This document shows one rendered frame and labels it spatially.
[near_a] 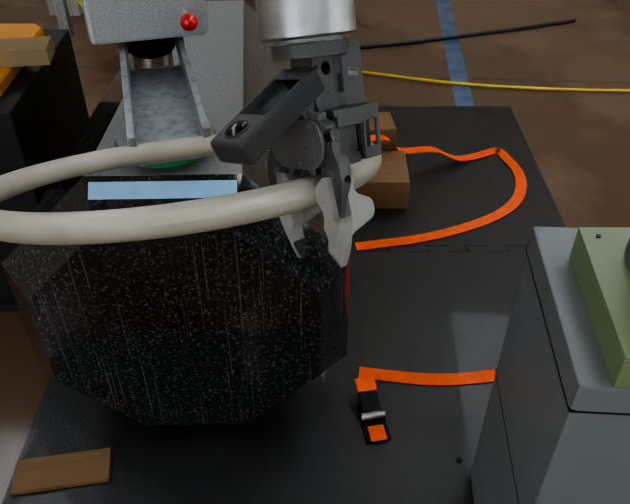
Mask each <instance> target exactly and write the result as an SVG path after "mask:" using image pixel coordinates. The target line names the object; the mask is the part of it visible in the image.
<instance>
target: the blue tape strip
mask: <svg viewBox="0 0 630 504"><path fill-rule="evenodd" d="M232 193H237V180H207V181H135V182H88V200H102V199H171V198H209V197H215V196H221V195H227V194H232Z"/></svg>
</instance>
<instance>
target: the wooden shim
mask: <svg viewBox="0 0 630 504"><path fill-rule="evenodd" d="M111 453H112V450H111V447H108V448H101V449H94V450H87V451H79V452H72V453H65V454H58V455H51V456H43V457H36V458H29V459H22V460H17V462H16V467H15V472H14V478H13V483H12V488H11V494H12V495H19V494H26V493H33V492H40V491H47V490H54V489H61V488H68V487H75V486H82V485H88V484H95V483H102V482H109V481H110V467H111Z"/></svg>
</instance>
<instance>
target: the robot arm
mask: <svg viewBox="0 0 630 504"><path fill-rule="evenodd" d="M255 3H256V11H257V19H258V27H259V35H260V41H261V42H262V43H268V42H275V46H272V47H271V53H272V61H279V60H290V64H291V69H283V70H281V71H280V72H279V73H278V74H277V75H276V76H275V77H274V78H273V79H272V80H271V81H270V82H269V83H268V84H267V85H266V86H265V87H264V88H263V89H262V90H261V91H260V92H259V93H258V94H257V95H256V96H255V97H254V98H253V99H252V100H251V101H250V102H249V103H248V104H247V105H246V106H245V107H244V108H243V109H242V110H241V111H240V112H239V113H238V114H237V115H236V116H235V117H234V118H233V119H232V120H231V121H230V122H229V123H228V124H227V125H226V126H225V127H224V128H223V129H222V130H221V131H220V132H219V133H218V134H217V135H216V136H215V137H214V138H213V139H212V140H211V143H210V144H211V147H212V149H213V150H214V152H215V154H216V155H217V157H218V158H219V160H220V161H221V162H226V163H233V164H241V165H249V166H251V165H254V164H255V163H256V162H257V161H258V160H259V159H260V158H261V157H262V156H263V155H264V154H265V153H266V152H267V151H268V150H269V154H268V163H267V168H268V178H269V183H270V186H271V185H275V184H280V183H284V182H288V181H292V180H296V179H299V178H303V177H306V176H310V175H311V176H313V177H314V176H318V175H321V176H322V177H324V178H321V180H320V181H319V183H318V185H317V186H316V188H315V196H316V200H317V203H318V204H319V205H317V206H314V207H311V208H307V209H304V210H301V211H297V212H294V213H290V214H287V215H283V216H279V217H280V220H281V223H282V225H283V227H284V230H285V232H286V234H287V236H288V239H289V241H290V243H291V245H292V247H293V249H294V251H295V253H296V255H297V256H298V257H299V258H304V257H305V239H306V238H305V237H304V233H303V225H304V224H305V223H306V222H308V221H309V220H310V219H311V218H313V217H314V216H315V215H317V214H318V213H319V212H320V211H321V210H322V212H323V215H324V230H325V232H326V234H327V237H328V249H327V250H328V252H329V254H330V255H331V256H332V258H333V259H334V260H335V261H336V263H337V264H338V265H339V267H344V266H346V265H347V263H348V259H349V256H350V252H351V245H352V236H353V234H354V233H355V232H356V231H357V230H358V229H360V228H361V227H362V226H363V225H364V224H366V223H367V222H368V221H369V220H370V219H371V218H372V217H373V215H374V212H375V207H374V203H373V201H372V199H371V198H370V197H367V196H364V195H361V194H358V193H357V192H356V191H355V189H354V185H353V181H352V178H351V177H352V175H351V165H350V164H354V163H357V162H360V161H362V160H361V159H368V158H371V157H375V156H378V155H382V153H381V140H380V127H379V114H378V102H365V100H364V89H363V77H362V65H361V53H360V41H359V40H354V41H347V38H344V39H343V37H342V34H350V33H355V31H356V30H357V29H356V17H355V5H354V0H255ZM371 118H374V123H375V136H376V144H374V145H371V137H370V125H369V119H371ZM625 262H626V265H627V267H628V269H629V271H630V238H629V241H628V243H627V247H626V250H625Z"/></svg>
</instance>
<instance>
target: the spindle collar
mask: <svg viewBox="0 0 630 504"><path fill-rule="evenodd" d="M126 44H127V49H128V52H129V53H130V54H132V57H133V62H134V68H135V70H137V69H146V68H155V67H165V66H174V61H173V54H172V50H173V49H174V47H175V41H174V37H173V38H169V39H167V40H165V41H162V42H158V43H152V44H138V43H132V42H126Z"/></svg>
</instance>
